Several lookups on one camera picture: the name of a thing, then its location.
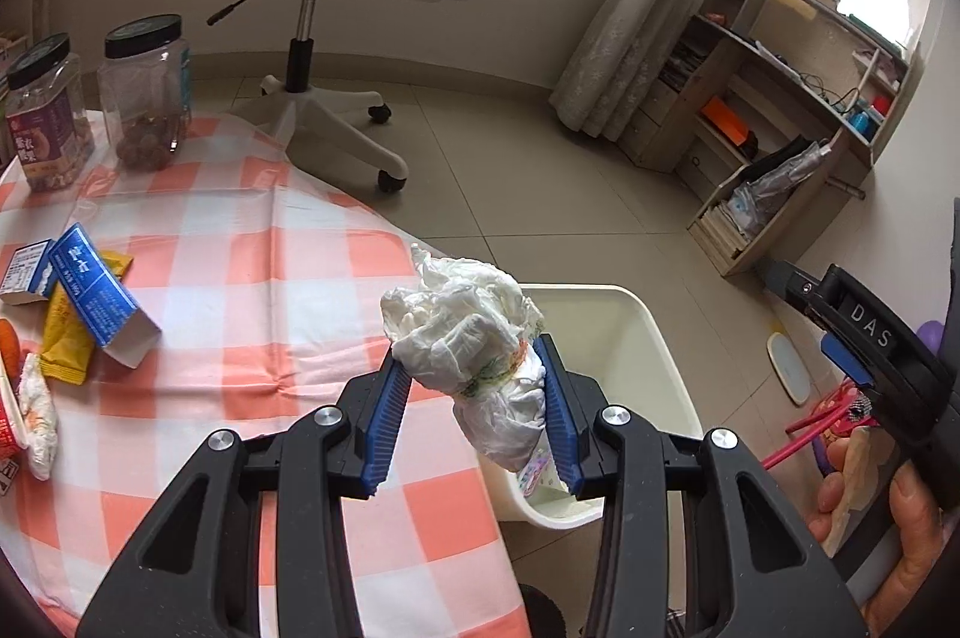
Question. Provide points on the small white blue box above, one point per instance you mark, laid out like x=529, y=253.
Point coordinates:
x=26, y=271

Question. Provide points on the red chair leg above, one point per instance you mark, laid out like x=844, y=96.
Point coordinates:
x=806, y=420

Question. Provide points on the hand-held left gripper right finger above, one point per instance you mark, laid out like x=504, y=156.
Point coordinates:
x=561, y=428

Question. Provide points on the silver folded umbrella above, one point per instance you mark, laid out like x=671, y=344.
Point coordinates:
x=780, y=173

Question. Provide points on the orange flat box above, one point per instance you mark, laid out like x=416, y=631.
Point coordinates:
x=724, y=121

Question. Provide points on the white bathroom scale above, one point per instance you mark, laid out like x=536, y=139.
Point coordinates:
x=787, y=368

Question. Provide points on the clear jar with black lid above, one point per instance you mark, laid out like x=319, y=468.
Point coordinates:
x=142, y=98

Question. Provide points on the red paper cup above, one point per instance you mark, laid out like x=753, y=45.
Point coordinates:
x=7, y=428

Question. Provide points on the wooden desk with shelves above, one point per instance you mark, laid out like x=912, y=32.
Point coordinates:
x=795, y=53

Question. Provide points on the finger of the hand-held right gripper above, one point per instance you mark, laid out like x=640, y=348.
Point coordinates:
x=795, y=286
x=844, y=357

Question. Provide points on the small crumpled white tissue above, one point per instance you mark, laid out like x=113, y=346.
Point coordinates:
x=37, y=420

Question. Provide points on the long blue carton box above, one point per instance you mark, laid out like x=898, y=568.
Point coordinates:
x=94, y=293

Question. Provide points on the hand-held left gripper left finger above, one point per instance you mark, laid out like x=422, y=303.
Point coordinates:
x=386, y=420

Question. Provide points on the white plastic waste bin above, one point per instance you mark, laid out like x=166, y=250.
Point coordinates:
x=622, y=338

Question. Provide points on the person's right hand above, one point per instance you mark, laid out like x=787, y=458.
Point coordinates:
x=919, y=525

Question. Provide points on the purple label nut jar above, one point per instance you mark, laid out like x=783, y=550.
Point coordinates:
x=49, y=128

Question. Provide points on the orange white checked tablecloth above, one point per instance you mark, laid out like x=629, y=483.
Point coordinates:
x=300, y=278

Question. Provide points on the blue container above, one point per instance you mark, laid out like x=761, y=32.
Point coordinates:
x=862, y=124

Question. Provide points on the yellow snack packet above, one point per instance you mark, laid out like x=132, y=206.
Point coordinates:
x=64, y=346

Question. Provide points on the white tissue wad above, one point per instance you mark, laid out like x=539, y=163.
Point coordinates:
x=465, y=338

